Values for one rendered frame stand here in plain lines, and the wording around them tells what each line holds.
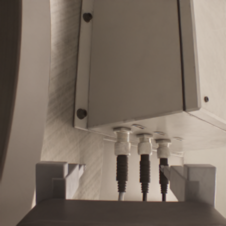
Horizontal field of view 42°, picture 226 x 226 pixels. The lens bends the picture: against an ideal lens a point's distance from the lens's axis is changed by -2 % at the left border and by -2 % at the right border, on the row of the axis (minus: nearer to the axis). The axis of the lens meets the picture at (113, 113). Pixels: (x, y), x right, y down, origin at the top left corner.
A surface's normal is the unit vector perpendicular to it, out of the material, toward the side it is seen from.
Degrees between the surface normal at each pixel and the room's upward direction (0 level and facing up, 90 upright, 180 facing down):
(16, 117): 90
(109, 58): 138
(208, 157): 180
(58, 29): 90
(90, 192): 90
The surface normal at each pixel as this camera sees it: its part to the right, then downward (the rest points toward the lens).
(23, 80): 0.75, -0.16
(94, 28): -0.65, -0.22
